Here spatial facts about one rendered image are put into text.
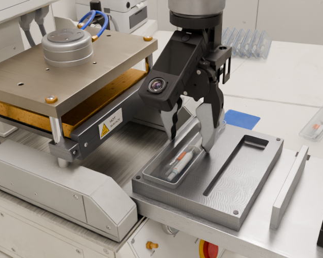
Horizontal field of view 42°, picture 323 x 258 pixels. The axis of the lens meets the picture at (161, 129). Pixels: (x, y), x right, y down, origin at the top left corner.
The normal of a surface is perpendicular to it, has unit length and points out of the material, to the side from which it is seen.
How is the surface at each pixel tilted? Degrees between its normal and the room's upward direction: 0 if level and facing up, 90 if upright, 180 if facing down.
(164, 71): 28
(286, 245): 0
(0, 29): 90
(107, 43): 0
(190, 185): 0
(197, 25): 90
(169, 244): 65
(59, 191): 90
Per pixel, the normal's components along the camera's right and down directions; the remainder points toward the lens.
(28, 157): -0.03, -0.84
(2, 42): 0.87, 0.26
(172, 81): -0.26, -0.51
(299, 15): -0.32, 0.53
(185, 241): 0.78, -0.12
